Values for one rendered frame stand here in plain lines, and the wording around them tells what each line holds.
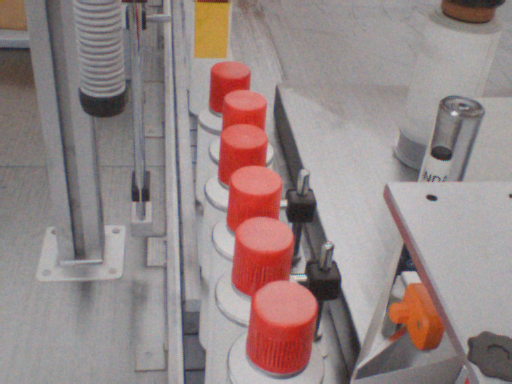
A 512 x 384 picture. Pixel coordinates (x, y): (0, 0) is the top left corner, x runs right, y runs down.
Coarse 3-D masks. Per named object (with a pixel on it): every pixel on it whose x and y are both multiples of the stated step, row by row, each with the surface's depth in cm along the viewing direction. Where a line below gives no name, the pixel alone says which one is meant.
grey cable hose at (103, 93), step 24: (96, 0) 41; (120, 0) 42; (96, 24) 42; (120, 24) 43; (96, 48) 43; (120, 48) 44; (96, 72) 44; (120, 72) 45; (96, 96) 45; (120, 96) 46
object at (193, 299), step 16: (176, 0) 98; (176, 16) 93; (176, 32) 88; (176, 48) 84; (176, 64) 80; (176, 80) 77; (176, 96) 74; (192, 176) 61; (192, 192) 59; (192, 208) 57; (192, 224) 55; (192, 240) 53; (192, 256) 52; (192, 272) 50; (192, 288) 49; (192, 304) 48
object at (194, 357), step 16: (176, 112) 87; (176, 128) 84; (192, 128) 84; (176, 144) 80; (192, 144) 81; (192, 160) 78; (192, 320) 57; (192, 336) 56; (192, 352) 54; (192, 368) 53
